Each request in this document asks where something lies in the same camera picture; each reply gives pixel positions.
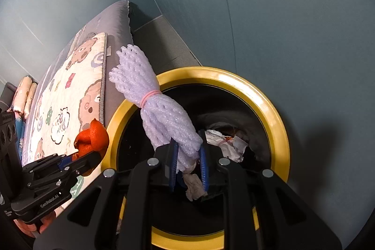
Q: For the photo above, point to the bear print blanket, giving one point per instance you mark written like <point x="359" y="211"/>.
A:
<point x="58" y="91"/>

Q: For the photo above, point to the large white tissue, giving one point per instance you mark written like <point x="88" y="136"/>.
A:
<point x="214" y="138"/>

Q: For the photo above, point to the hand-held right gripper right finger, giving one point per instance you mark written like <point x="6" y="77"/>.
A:
<point x="204" y="168"/>

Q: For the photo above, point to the black bin with yellow rim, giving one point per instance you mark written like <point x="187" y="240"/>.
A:
<point x="263" y="100"/>

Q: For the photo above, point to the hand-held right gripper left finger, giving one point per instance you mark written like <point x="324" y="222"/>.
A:
<point x="174" y="168"/>

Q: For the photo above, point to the purple foam net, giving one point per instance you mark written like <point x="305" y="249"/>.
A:
<point x="164" y="118"/>

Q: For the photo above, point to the folded blue floral quilt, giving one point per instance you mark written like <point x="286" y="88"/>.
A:
<point x="20" y="130"/>

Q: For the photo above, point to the large orange peel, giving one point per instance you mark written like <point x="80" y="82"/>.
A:
<point x="93" y="138"/>

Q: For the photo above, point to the folded peach quilt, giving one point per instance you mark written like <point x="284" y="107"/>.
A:
<point x="23" y="91"/>

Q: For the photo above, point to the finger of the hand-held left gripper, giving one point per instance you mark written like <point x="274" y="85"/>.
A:
<point x="44" y="163"/>
<point x="88" y="163"/>

